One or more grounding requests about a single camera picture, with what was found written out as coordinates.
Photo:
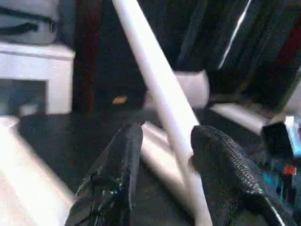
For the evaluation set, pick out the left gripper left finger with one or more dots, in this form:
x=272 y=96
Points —
x=113 y=176

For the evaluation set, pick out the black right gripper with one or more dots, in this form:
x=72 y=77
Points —
x=279 y=164

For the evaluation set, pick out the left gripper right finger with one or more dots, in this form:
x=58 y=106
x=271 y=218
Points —
x=225 y=169

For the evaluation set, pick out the black mat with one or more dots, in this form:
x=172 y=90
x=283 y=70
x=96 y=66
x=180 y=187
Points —
x=70 y=141

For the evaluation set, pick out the white glass-door cabinet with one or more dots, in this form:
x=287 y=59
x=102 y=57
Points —
x=35 y=68

